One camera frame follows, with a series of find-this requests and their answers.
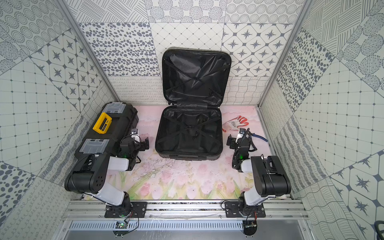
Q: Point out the blue handled pliers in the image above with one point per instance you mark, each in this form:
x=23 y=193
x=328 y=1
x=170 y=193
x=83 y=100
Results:
x=259 y=137

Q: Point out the black hard-shell suitcase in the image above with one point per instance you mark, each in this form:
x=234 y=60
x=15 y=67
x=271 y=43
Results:
x=194 y=85

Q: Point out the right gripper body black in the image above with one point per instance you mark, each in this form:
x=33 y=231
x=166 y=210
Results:
x=232 y=141

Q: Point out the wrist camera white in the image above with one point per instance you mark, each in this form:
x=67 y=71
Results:
x=135 y=135
x=241 y=133

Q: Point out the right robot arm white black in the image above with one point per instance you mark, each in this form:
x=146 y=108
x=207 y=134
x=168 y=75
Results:
x=270 y=179

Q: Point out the floral pink table mat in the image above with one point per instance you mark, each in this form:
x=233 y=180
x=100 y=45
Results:
x=157 y=178

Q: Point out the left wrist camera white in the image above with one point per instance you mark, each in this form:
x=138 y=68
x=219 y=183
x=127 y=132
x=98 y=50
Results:
x=135 y=135

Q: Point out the aluminium mounting rail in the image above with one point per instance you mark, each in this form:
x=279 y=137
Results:
x=188 y=210

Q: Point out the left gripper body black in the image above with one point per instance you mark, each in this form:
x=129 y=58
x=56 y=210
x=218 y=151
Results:
x=141 y=144

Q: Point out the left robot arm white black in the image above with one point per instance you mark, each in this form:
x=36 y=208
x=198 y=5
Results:
x=89 y=177

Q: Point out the black toolbox yellow handle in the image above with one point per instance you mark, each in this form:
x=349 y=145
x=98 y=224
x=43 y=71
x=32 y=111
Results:
x=124 y=117

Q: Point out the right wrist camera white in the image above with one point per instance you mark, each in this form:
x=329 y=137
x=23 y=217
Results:
x=241 y=133

